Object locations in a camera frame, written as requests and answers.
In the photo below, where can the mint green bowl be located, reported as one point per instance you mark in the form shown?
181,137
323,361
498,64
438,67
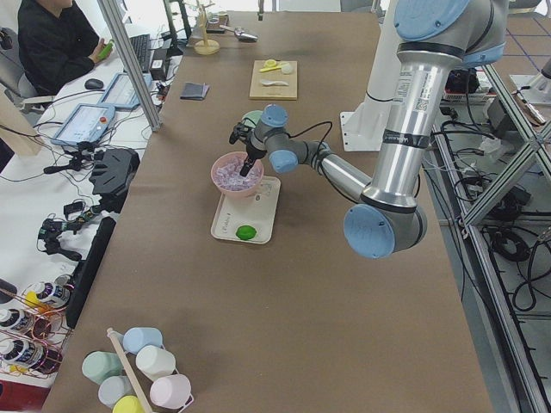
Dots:
252,118

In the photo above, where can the pink bowl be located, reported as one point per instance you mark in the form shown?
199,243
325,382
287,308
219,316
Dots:
243,156

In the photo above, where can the wooden cup rack rod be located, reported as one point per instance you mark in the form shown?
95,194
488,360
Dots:
113,336

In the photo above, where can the grey cup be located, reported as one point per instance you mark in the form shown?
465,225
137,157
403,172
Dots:
114,388

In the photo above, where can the bamboo cutting board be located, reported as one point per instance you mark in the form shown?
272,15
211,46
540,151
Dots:
273,93

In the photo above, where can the copper wire bottle rack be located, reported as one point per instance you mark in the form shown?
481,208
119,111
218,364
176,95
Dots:
33,327

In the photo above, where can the blue teach pendant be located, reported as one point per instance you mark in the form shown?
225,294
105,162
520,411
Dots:
120,93
86,124

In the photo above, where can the person in black shirt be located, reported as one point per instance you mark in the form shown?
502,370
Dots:
57,44

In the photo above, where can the white ceramic spoon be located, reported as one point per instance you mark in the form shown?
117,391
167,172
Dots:
269,83

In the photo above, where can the clear ice cube pile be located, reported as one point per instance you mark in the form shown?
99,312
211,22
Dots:
227,176

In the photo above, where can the black plastic stand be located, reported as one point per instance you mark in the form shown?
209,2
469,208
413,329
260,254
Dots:
111,176

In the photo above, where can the cream rabbit tray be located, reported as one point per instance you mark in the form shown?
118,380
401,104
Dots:
257,211

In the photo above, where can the wooden mug tree stand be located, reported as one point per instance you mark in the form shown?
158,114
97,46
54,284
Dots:
205,46

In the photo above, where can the green lime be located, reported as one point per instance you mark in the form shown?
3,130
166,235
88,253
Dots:
246,232

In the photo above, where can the white cup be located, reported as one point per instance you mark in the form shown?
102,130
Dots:
155,362

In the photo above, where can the metal ice scoop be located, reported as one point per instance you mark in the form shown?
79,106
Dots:
241,34

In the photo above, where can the black keyboard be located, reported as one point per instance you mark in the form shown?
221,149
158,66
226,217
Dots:
141,47

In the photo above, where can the metal frame post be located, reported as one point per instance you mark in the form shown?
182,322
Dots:
260,5

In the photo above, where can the blue cup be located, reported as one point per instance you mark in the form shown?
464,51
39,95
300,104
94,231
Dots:
137,338

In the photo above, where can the yellow cup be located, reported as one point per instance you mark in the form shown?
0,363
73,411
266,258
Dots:
128,404

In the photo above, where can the black computer mouse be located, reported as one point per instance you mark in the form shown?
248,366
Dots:
93,84

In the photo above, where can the green cup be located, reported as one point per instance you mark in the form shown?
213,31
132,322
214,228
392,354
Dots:
98,366

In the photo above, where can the grey folded cloth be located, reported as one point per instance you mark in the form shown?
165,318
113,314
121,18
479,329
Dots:
194,91

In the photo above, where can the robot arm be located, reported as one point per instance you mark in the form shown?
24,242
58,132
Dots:
436,37

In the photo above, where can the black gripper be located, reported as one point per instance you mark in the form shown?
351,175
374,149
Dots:
254,152

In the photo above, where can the pink cup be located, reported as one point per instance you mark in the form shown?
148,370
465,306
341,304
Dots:
171,392

